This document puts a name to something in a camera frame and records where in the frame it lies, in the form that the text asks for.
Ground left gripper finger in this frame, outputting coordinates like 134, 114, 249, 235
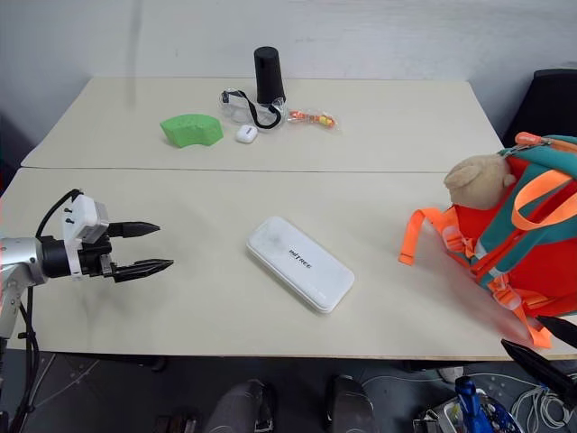
110, 258, 176, 284
106, 220, 161, 241

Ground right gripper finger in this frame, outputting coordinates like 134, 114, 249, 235
535, 315, 577, 349
500, 339, 577, 401

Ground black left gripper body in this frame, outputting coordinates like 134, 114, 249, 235
77, 235, 119, 279

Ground orange and teal backpack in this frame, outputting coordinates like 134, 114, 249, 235
398, 132, 577, 348

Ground white earbud case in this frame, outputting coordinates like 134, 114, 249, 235
234, 124, 259, 144

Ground white rectangular case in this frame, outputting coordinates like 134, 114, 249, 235
245, 216, 355, 314

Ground blue tool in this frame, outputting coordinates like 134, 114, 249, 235
453, 376, 490, 433

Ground green curved sponge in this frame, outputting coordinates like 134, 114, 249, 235
160, 113, 225, 149

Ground clear safety goggles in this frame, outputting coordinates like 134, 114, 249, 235
219, 88, 289, 132

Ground dark rounded shape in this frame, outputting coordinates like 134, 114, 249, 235
209, 378, 277, 433
325, 373, 375, 433

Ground beige plush toy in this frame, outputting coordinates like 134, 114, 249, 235
444, 152, 518, 211

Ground black cylinder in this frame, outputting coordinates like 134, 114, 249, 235
253, 45, 286, 105

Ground orange earplugs packet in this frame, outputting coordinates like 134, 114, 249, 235
287, 109, 340, 134

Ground black chair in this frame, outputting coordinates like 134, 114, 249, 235
502, 68, 577, 148

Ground white floor cable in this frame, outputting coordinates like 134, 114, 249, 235
511, 382, 572, 429

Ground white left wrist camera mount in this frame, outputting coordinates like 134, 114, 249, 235
57, 191, 111, 277

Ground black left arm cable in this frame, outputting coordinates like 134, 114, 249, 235
34, 188, 87, 240

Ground black hanging cable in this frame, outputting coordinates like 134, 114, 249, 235
8, 286, 42, 433

